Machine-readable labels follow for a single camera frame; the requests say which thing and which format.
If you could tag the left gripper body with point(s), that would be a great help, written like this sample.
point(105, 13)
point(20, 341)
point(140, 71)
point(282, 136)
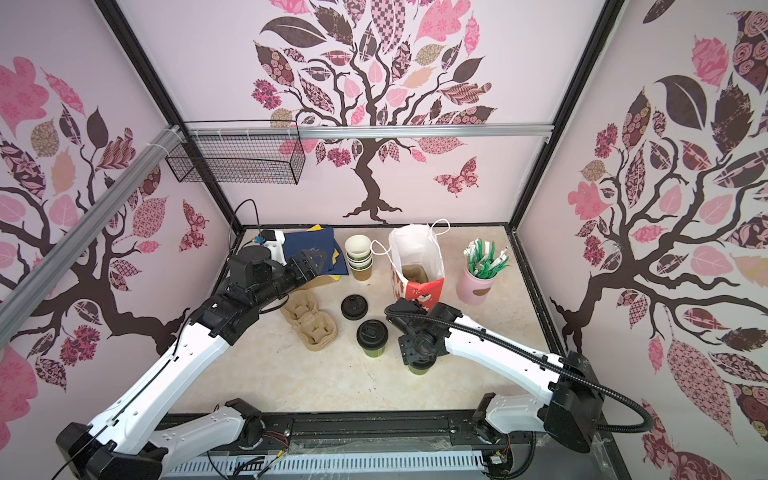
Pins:
point(286, 279)

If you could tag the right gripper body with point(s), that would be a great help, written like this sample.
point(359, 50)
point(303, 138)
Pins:
point(410, 350)

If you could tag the black cup lid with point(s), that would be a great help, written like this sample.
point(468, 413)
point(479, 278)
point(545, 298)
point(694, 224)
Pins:
point(372, 330)

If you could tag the green paper coffee cup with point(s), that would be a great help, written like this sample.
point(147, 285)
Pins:
point(373, 349)

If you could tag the red white paper bag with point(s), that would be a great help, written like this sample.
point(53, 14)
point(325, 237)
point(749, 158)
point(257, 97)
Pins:
point(416, 262)

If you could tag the single pulp cup carrier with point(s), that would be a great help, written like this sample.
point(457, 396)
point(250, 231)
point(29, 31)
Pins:
point(415, 273)

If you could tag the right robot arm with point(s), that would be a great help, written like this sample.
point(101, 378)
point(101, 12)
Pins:
point(563, 397)

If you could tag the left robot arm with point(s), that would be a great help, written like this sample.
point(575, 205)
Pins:
point(124, 441)

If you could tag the blue napkin stack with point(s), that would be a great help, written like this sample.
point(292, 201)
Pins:
point(322, 240)

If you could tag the stack of black lids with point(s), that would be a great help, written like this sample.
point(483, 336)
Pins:
point(354, 307)

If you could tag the pulp cup carrier tray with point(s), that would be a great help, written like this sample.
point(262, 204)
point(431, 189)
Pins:
point(315, 328)

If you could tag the green white straw packets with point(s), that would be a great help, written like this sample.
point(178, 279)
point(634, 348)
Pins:
point(483, 260)

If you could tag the stack of paper cups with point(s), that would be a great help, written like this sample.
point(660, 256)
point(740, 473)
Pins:
point(359, 256)

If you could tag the black wire basket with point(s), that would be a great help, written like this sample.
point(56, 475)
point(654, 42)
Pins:
point(245, 151)

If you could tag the aluminium frame bar back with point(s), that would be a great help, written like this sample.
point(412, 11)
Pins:
point(367, 132)

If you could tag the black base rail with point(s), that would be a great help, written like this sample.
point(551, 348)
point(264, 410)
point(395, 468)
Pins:
point(520, 455)

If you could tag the white cable duct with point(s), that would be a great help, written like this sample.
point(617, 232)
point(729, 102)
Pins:
point(333, 466)

